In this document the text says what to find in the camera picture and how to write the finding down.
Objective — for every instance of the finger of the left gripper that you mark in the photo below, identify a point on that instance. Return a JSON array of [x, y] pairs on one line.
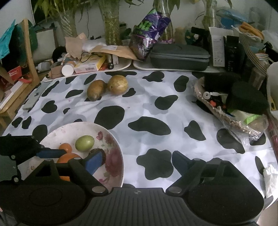
[[47, 153]]

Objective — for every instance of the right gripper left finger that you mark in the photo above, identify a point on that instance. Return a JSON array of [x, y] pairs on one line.
[[82, 171]]

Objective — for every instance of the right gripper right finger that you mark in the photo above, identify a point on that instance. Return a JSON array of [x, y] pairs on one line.
[[190, 171]]

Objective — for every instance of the large orange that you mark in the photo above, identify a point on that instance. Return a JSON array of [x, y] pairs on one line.
[[64, 159]]

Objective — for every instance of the small orange tangerine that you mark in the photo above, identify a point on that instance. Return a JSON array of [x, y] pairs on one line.
[[66, 146]]

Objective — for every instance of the dark passion fruit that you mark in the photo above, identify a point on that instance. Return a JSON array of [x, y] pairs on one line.
[[100, 153]]

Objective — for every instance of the green lime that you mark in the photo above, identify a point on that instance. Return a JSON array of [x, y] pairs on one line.
[[84, 143]]

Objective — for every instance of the brown mango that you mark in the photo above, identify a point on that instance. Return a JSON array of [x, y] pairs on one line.
[[96, 89], [117, 85]]

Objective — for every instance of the white floral plate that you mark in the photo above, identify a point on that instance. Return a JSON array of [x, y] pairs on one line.
[[111, 174]]

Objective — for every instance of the wooden chair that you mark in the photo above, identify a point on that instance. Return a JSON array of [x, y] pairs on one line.
[[18, 74]]

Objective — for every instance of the smartphone in clear case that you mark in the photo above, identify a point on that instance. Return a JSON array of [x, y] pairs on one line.
[[34, 97]]

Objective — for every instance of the cow print tablecloth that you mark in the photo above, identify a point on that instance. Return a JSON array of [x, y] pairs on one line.
[[155, 117]]

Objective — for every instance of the white pill bottle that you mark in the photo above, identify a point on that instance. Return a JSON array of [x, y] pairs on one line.
[[68, 68]]

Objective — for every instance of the yellow white medicine box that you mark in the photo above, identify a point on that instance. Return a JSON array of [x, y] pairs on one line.
[[90, 64]]

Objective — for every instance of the white oval tray left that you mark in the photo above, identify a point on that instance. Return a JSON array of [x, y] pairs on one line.
[[123, 64]]

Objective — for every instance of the white oval tray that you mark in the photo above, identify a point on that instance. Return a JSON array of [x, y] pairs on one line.
[[147, 66], [123, 64]]

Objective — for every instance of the black zip case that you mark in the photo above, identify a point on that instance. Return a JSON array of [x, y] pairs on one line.
[[179, 55]]

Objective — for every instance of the white oval tray right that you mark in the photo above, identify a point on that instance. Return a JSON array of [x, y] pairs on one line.
[[147, 66]]

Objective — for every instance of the brown paper envelope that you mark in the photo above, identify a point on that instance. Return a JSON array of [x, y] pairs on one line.
[[120, 51]]

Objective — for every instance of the glass vase with bamboo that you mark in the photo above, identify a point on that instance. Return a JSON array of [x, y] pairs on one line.
[[64, 12]]

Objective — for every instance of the purple foil snack bag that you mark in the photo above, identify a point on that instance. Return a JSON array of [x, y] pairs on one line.
[[146, 34]]

